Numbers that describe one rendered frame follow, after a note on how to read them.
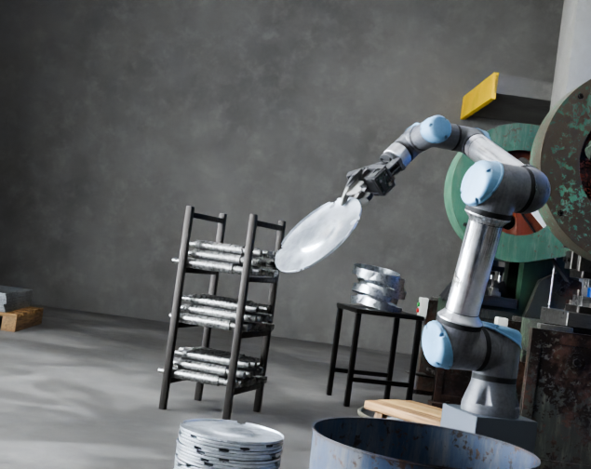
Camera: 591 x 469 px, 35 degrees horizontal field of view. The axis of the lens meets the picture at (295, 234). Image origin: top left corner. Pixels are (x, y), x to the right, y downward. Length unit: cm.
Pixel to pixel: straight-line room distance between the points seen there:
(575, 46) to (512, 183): 565
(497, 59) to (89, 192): 411
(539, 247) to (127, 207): 461
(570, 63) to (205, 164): 348
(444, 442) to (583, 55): 619
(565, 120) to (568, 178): 23
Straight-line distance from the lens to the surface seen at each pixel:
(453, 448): 201
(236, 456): 256
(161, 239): 913
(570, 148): 401
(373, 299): 549
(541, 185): 242
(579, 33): 801
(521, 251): 573
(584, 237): 400
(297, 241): 268
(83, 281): 925
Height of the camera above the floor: 79
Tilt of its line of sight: 1 degrees up
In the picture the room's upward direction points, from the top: 8 degrees clockwise
